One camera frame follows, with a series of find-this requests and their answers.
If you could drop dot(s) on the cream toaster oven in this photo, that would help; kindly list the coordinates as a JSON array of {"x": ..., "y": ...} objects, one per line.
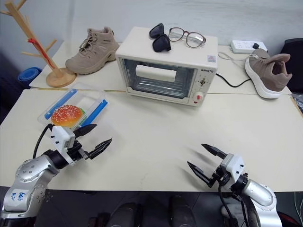
[{"x": 142, "y": 45}]

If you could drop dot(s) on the wooden branch rack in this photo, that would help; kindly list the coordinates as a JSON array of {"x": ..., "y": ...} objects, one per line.
[{"x": 59, "y": 79}]

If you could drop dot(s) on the toy hamburger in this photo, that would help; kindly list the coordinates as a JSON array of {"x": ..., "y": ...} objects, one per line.
[{"x": 66, "y": 114}]

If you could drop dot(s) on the black sunglasses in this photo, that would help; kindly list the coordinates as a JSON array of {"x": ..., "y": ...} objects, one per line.
[{"x": 161, "y": 43}]

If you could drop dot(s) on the blue rolled mat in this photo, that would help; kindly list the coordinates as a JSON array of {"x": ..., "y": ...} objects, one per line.
[{"x": 28, "y": 75}]

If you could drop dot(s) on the brown frame eyeglasses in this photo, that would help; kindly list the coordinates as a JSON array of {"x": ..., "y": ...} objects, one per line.
[{"x": 189, "y": 43}]

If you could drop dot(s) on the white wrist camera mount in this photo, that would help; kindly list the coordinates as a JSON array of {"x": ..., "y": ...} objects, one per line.
[
  {"x": 233, "y": 165},
  {"x": 62, "y": 139}
]

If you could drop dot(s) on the clear plastic container blue clips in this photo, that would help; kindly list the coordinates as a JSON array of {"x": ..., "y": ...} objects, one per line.
[{"x": 94, "y": 104}]

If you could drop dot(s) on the beige hiking boot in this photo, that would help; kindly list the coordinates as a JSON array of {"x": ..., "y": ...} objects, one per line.
[{"x": 94, "y": 56}]

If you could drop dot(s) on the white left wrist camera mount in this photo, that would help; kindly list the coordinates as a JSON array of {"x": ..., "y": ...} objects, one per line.
[{"x": 62, "y": 139}]

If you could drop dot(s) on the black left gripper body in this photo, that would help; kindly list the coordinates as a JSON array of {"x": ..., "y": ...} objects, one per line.
[{"x": 76, "y": 151}]

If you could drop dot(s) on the black power plug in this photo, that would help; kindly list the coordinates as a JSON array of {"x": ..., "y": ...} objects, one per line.
[{"x": 256, "y": 45}]

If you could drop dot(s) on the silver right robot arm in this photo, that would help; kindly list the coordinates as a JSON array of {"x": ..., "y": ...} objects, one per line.
[{"x": 260, "y": 191}]

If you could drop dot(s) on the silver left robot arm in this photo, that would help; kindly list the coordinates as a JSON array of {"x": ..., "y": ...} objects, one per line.
[{"x": 30, "y": 170}]

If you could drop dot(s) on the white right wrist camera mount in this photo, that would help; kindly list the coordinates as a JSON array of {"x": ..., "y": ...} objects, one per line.
[{"x": 233, "y": 165}]

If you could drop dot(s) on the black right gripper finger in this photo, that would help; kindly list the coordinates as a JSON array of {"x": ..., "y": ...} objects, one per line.
[
  {"x": 215, "y": 151},
  {"x": 201, "y": 175}
]

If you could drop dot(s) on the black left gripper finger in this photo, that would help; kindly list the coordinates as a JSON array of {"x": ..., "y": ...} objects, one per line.
[
  {"x": 85, "y": 130},
  {"x": 100, "y": 147}
]

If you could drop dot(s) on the white power strip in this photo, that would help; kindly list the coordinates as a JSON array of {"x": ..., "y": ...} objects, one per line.
[{"x": 241, "y": 46}]

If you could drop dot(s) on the black chair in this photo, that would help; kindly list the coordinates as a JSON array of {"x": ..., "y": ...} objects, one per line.
[{"x": 293, "y": 61}]

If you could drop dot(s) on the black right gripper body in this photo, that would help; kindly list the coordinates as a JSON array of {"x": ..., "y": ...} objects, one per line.
[{"x": 221, "y": 176}]

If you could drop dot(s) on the taupe sneaker white sole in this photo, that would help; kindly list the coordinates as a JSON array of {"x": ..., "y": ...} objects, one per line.
[{"x": 262, "y": 71}]

